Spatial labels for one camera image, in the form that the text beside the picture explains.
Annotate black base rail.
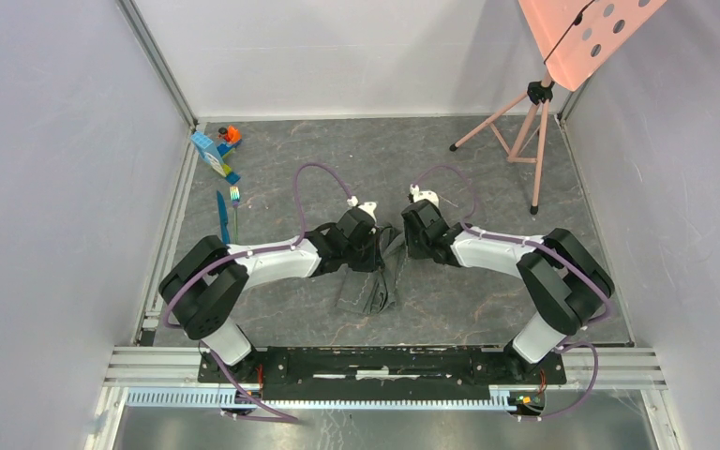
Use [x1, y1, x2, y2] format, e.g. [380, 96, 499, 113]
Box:
[229, 346, 567, 401]

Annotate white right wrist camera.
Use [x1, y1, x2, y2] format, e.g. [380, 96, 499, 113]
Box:
[408, 184, 440, 207]

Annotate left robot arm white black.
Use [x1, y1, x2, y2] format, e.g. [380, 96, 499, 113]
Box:
[158, 202, 382, 382]

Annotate pink perforated board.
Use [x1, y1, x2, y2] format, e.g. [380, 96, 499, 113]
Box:
[518, 0, 666, 91]

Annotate blue plastic knife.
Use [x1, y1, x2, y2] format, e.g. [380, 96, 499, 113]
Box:
[216, 191, 231, 244]

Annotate orange toy figure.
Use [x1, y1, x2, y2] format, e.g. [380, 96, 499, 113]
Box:
[217, 126, 243, 145]

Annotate grey cloth napkin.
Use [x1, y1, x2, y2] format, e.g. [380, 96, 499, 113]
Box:
[335, 224, 407, 316]

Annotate white slotted cable duct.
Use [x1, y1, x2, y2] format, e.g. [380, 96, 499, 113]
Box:
[125, 385, 548, 413]

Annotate pink tripod stand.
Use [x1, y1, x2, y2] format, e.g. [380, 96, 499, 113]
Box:
[449, 71, 555, 216]

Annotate blue toy block stack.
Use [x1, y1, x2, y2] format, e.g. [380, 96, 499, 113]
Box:
[190, 131, 243, 185]

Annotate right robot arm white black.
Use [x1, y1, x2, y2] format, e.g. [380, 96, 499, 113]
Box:
[401, 200, 615, 383]

